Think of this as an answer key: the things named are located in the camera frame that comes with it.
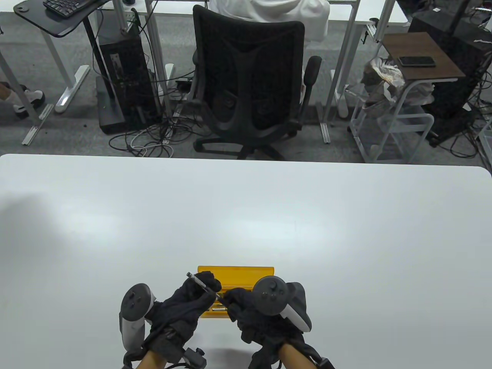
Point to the person's left forearm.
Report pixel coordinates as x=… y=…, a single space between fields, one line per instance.
x=152 y=361

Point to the black gel pen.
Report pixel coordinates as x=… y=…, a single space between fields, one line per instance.
x=196 y=279

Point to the black smartphone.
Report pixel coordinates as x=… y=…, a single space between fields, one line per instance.
x=417 y=61

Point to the crumpled grey white bag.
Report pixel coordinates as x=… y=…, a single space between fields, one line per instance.
x=384 y=73

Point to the person's left hand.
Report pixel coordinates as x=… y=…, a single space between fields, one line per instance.
x=173 y=315

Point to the black mesh office chair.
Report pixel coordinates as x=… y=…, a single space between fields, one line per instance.
x=250 y=57

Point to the black curved standing desk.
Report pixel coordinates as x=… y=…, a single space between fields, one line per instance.
x=57 y=27

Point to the person's right hand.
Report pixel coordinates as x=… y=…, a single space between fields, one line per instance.
x=246 y=307

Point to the black keyboard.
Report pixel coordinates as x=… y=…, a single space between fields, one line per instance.
x=65 y=5

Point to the black equipment case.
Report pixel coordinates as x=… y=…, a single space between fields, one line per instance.
x=453 y=77

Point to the black computer tower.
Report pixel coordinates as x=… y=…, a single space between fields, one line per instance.
x=127 y=65

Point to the wooden side table white frame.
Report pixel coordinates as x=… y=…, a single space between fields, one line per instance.
x=415 y=48

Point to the grey metal desk leg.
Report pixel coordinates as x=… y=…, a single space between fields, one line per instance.
x=36 y=128

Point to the person's right forearm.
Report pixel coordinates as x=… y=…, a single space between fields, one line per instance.
x=294 y=357

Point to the translucent orange pen case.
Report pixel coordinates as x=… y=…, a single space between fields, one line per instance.
x=234 y=275

